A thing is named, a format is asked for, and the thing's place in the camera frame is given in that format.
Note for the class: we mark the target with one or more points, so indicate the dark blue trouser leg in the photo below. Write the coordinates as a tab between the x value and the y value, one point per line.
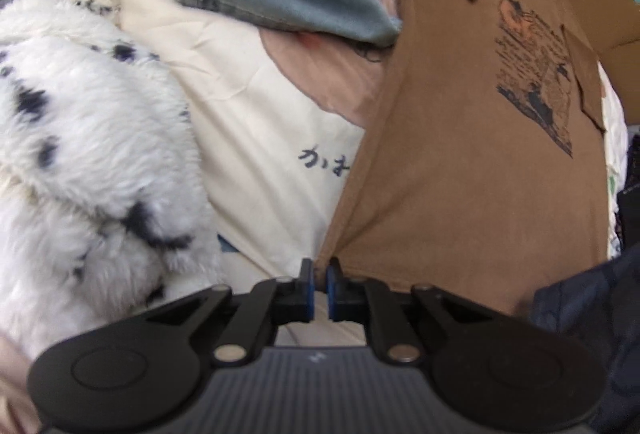
600	308

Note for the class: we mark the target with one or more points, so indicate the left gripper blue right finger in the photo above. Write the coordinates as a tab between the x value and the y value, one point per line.
346	297

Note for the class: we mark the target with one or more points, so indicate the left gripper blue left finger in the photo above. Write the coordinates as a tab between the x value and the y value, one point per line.
295	296

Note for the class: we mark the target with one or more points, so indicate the white spotted fluffy garment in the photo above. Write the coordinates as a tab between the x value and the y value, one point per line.
103	204

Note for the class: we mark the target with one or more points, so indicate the brown printed t-shirt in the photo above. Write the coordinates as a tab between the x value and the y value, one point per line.
482	170

